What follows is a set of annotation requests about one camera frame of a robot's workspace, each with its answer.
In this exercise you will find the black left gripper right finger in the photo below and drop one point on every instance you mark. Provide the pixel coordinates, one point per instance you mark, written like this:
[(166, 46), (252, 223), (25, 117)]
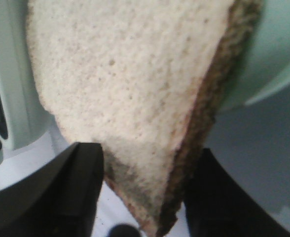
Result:
[(216, 206)]

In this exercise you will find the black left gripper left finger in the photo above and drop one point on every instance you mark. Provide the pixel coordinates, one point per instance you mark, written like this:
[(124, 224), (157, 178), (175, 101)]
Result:
[(59, 199)]

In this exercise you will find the bread slice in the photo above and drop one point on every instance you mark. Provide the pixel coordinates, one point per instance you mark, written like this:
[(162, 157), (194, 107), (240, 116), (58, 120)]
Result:
[(144, 79)]

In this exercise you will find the green breakfast maker base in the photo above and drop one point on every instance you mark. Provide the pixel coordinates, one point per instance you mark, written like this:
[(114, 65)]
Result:
[(23, 120)]

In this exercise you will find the green round plate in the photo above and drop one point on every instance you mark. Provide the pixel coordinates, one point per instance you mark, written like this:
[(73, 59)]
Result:
[(264, 67)]

